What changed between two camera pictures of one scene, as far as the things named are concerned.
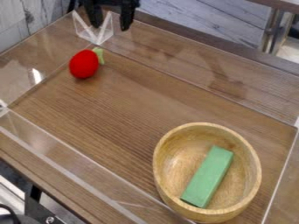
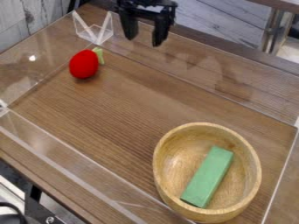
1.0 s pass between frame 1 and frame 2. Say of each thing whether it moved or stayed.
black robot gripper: moved
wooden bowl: stayed
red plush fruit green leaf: stayed
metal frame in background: stayed
